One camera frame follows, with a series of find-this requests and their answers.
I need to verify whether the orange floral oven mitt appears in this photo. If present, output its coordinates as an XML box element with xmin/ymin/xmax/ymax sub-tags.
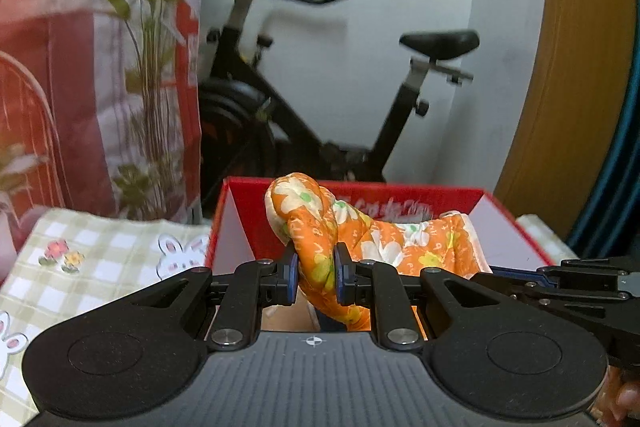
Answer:
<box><xmin>265</xmin><ymin>172</ymin><xmax>490</xmax><ymax>332</ymax></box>

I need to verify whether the red strawberry cardboard box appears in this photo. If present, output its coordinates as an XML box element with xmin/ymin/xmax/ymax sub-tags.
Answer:
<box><xmin>206</xmin><ymin>172</ymin><xmax>552</xmax><ymax>332</ymax></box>

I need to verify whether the orange wooden door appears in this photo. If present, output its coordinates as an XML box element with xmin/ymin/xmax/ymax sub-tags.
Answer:
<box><xmin>495</xmin><ymin>0</ymin><xmax>637</xmax><ymax>239</ymax></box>

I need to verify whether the green checkered bunny tablecloth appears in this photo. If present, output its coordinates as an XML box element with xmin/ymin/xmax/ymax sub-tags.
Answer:
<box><xmin>1</xmin><ymin>209</ymin><xmax>210</xmax><ymax>426</ymax></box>

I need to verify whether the right hand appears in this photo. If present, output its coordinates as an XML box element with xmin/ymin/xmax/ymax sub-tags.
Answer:
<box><xmin>594</xmin><ymin>366</ymin><xmax>639</xmax><ymax>426</ymax></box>

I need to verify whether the black exercise bike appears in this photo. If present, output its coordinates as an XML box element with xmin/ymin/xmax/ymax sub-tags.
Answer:
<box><xmin>198</xmin><ymin>0</ymin><xmax>482</xmax><ymax>212</ymax></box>

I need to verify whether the red printed backdrop cloth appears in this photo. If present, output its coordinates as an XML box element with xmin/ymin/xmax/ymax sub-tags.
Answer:
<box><xmin>1</xmin><ymin>0</ymin><xmax>202</xmax><ymax>265</ymax></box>

